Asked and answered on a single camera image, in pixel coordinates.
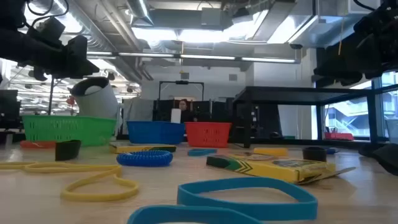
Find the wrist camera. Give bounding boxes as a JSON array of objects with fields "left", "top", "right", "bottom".
[
  {"left": 354, "top": 6, "right": 398, "bottom": 35},
  {"left": 26, "top": 17, "right": 67, "bottom": 48}
]

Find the black gantry frame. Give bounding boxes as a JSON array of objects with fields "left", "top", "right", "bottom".
[{"left": 158, "top": 80, "right": 205, "bottom": 101}]

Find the light blue rubber band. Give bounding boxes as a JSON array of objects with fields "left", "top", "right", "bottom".
[
  {"left": 187, "top": 147, "right": 218, "bottom": 157},
  {"left": 126, "top": 203, "right": 264, "bottom": 224},
  {"left": 176, "top": 176, "right": 319, "bottom": 222}
]

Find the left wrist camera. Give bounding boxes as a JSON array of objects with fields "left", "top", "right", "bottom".
[{"left": 26, "top": 17, "right": 67, "bottom": 48}]

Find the yellow-orange coil band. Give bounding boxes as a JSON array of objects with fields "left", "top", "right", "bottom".
[{"left": 253, "top": 147, "right": 289, "bottom": 157}]

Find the yellow hanging cord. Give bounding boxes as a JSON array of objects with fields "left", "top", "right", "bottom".
[{"left": 338, "top": 17, "right": 345, "bottom": 56}]

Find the blue plastic basket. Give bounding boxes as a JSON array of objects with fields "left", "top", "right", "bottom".
[{"left": 126, "top": 120, "right": 186, "bottom": 146}]

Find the green plastic basket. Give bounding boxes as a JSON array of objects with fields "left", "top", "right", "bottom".
[{"left": 21, "top": 114, "right": 118, "bottom": 147}]

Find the black monitor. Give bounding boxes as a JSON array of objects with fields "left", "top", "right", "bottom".
[{"left": 0, "top": 89, "right": 20, "bottom": 130}]

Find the grey ceiling box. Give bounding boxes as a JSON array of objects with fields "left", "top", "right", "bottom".
[{"left": 200, "top": 7, "right": 223, "bottom": 27}]

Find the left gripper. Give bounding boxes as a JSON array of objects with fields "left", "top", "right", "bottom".
[{"left": 17, "top": 34, "right": 100, "bottom": 82}]

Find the red plastic basket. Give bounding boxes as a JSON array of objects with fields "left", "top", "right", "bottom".
[{"left": 185, "top": 121, "right": 233, "bottom": 148}]

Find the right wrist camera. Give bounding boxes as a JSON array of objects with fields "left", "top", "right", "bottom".
[{"left": 354, "top": 6, "right": 398, "bottom": 35}]

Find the red toolbox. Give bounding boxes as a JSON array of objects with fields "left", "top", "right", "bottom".
[{"left": 324, "top": 132, "right": 355, "bottom": 141}]

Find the yellow rubber band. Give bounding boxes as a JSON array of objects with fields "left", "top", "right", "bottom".
[
  {"left": 24, "top": 162, "right": 123, "bottom": 175},
  {"left": 0, "top": 161, "right": 37, "bottom": 170},
  {"left": 60, "top": 163, "right": 140, "bottom": 202}
]

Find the black mesh shelf riser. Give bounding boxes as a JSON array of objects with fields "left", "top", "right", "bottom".
[{"left": 231, "top": 85, "right": 379, "bottom": 149}]

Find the orange coil band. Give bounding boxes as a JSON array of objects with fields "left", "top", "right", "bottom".
[{"left": 20, "top": 139, "right": 57, "bottom": 149}]

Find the yellow green crayon box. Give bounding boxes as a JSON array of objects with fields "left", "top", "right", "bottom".
[
  {"left": 206, "top": 152, "right": 357, "bottom": 185},
  {"left": 108, "top": 142, "right": 177, "bottom": 154}
]

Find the long ceiling light strip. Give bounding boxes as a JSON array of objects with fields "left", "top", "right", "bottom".
[{"left": 86, "top": 51, "right": 297, "bottom": 64}]

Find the person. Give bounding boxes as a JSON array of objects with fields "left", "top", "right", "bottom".
[{"left": 177, "top": 98, "right": 195, "bottom": 123}]

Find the grey fabric cover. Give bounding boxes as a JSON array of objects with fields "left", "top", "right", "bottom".
[{"left": 123, "top": 96, "right": 155, "bottom": 122}]

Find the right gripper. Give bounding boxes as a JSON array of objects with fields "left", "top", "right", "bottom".
[{"left": 313, "top": 18, "right": 398, "bottom": 88}]

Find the white desk lamp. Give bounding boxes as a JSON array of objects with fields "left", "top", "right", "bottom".
[{"left": 70, "top": 77, "right": 124, "bottom": 138}]

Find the black stand pole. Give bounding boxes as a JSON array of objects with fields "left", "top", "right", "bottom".
[{"left": 48, "top": 77, "right": 55, "bottom": 116}]

